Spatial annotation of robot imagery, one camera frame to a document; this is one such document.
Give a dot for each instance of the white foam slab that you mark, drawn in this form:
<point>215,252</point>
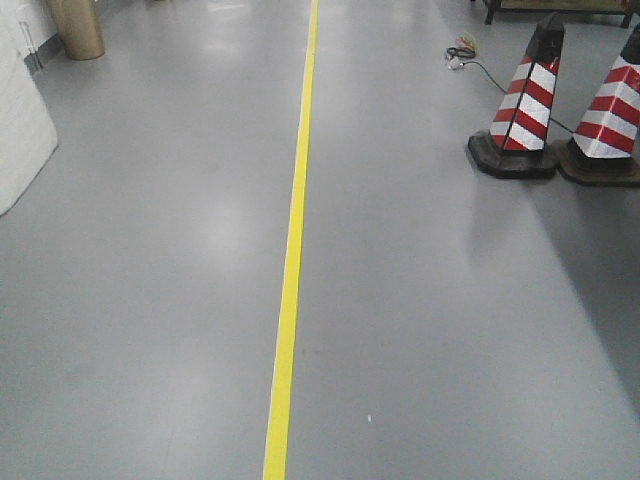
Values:
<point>28,133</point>

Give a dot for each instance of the brown cardboard drum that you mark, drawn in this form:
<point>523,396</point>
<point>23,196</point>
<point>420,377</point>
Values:
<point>79,28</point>

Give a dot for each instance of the left red white traffic cone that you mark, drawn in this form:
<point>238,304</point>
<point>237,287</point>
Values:
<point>514,145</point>

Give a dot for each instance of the yellow floor tape line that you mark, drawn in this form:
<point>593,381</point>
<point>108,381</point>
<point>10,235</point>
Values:
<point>277,435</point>

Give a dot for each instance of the right red white traffic cone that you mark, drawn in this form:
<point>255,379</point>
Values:
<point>600,151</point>

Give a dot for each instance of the red white traffic cone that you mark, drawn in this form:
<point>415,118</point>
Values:
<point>600,151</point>
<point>514,145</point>

